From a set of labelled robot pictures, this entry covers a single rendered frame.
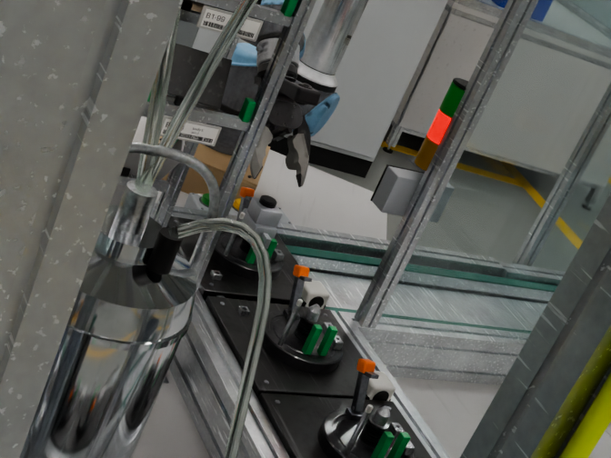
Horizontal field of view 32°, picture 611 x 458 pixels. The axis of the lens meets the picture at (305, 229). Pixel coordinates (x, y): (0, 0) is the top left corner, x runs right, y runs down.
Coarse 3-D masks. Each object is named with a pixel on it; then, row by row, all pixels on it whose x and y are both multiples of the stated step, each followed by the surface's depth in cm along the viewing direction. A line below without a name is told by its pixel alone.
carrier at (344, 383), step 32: (224, 320) 169; (288, 320) 163; (320, 320) 181; (288, 352) 164; (320, 352) 166; (352, 352) 176; (256, 384) 156; (288, 384) 160; (320, 384) 163; (352, 384) 167; (384, 384) 166
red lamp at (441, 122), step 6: (438, 114) 175; (444, 114) 174; (438, 120) 175; (444, 120) 174; (450, 120) 174; (432, 126) 176; (438, 126) 175; (444, 126) 174; (432, 132) 176; (438, 132) 175; (444, 132) 174; (432, 138) 176; (438, 138) 175
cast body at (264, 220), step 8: (256, 200) 185; (264, 200) 184; (272, 200) 185; (248, 208) 186; (256, 208) 184; (264, 208) 183; (272, 208) 185; (248, 216) 186; (256, 216) 183; (264, 216) 183; (272, 216) 184; (280, 216) 185; (248, 224) 185; (256, 224) 184; (264, 224) 184; (272, 224) 185; (256, 232) 184; (264, 232) 184; (272, 232) 185; (264, 240) 184
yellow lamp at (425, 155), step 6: (426, 138) 177; (426, 144) 176; (432, 144) 176; (420, 150) 178; (426, 150) 176; (432, 150) 176; (420, 156) 177; (426, 156) 177; (432, 156) 176; (420, 162) 177; (426, 162) 177; (426, 168) 177
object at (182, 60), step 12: (180, 48) 147; (192, 48) 148; (180, 60) 147; (192, 60) 148; (204, 60) 149; (228, 60) 150; (180, 72) 148; (192, 72) 148; (216, 72) 150; (228, 72) 150; (180, 84) 148; (216, 84) 150; (168, 96) 147; (204, 96) 149; (216, 96) 150; (204, 108) 152; (216, 108) 150
